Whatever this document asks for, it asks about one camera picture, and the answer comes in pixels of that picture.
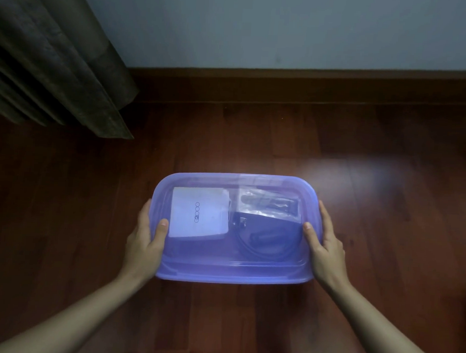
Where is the person's right forearm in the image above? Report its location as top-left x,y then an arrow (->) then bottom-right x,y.
325,280 -> 458,353

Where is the purple container lid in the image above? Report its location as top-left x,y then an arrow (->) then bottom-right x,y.
146,169 -> 326,279
146,169 -> 326,290

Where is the small white box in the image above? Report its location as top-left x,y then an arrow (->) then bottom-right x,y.
168,185 -> 233,242

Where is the brown wooden baseboard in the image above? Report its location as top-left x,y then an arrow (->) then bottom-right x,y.
127,52 -> 466,120

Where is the person's right hand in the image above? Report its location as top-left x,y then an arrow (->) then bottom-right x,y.
299,199 -> 356,294

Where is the black belt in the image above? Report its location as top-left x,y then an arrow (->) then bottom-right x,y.
228,210 -> 304,264

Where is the white packet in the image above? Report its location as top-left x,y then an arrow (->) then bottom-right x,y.
237,186 -> 303,222

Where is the person's left forearm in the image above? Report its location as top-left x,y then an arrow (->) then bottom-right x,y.
0,265 -> 147,353

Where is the person's left hand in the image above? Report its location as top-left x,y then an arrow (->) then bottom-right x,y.
117,198 -> 171,287

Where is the brown curtain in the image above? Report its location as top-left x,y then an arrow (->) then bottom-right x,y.
0,0 -> 145,141

